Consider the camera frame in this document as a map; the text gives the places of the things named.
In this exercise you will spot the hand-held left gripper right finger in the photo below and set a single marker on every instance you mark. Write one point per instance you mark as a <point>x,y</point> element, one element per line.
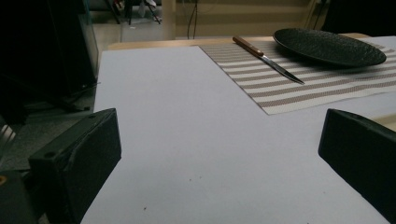
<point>364,155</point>

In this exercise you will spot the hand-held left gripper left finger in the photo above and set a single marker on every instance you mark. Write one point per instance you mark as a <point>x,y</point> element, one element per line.
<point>74,165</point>

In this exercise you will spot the striped placemat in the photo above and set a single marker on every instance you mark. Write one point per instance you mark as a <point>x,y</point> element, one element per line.
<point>295,84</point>

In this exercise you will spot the black oval plate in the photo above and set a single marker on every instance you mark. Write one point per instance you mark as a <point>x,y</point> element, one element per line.
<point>328,46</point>

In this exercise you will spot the dark cabinet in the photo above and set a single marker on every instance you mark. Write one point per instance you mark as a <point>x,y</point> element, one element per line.
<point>46,53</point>

